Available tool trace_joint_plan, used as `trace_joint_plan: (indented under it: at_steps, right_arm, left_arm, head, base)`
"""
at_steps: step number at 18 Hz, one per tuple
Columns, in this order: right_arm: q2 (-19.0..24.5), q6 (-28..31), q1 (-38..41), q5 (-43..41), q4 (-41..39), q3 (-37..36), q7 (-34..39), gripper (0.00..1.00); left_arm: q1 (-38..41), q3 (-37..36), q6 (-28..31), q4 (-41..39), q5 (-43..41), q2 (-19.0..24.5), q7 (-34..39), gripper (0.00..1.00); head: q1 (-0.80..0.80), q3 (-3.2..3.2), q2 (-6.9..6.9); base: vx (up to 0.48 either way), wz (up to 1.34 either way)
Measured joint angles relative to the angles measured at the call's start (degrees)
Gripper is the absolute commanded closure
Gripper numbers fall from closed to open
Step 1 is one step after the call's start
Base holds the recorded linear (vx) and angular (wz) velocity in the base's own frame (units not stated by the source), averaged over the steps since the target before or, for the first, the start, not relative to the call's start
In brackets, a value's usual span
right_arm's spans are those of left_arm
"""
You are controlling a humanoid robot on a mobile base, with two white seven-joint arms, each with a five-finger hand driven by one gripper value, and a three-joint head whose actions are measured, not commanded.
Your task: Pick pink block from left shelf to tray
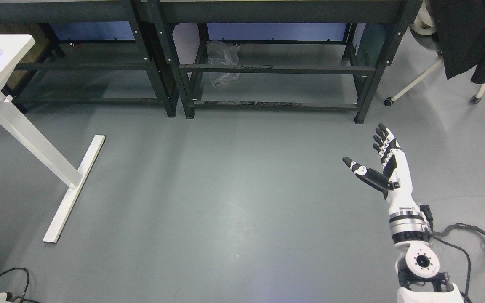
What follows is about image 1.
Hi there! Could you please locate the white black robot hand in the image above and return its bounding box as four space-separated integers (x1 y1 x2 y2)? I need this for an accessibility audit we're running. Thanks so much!
342 123 420 214

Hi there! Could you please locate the black metal shelf rack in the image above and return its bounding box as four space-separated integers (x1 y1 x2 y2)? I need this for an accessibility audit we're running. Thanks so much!
139 0 423 124
0 0 179 117

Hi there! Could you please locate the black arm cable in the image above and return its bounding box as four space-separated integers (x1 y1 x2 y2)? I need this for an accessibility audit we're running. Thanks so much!
420 205 485 303

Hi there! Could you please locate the white table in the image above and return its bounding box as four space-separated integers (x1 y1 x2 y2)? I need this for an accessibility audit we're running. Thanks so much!
0 34 106 243

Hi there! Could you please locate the black metal shelf rack right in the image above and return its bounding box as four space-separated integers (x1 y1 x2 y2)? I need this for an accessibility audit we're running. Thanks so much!
139 0 423 124

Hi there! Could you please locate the black jacket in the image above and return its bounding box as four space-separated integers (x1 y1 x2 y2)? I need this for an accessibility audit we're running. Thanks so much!
429 0 485 85

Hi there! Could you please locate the black metal shelf rack left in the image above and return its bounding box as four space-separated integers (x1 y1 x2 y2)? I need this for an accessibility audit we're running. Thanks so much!
0 0 179 117

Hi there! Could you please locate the black floor cable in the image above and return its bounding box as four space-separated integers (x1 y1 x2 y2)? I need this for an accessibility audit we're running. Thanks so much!
0 268 41 303

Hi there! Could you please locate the clear plastic bag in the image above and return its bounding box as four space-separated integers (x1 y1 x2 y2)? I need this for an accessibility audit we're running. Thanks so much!
206 41 241 90

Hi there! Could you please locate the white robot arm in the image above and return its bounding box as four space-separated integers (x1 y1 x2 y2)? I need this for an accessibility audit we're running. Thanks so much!
389 205 464 303

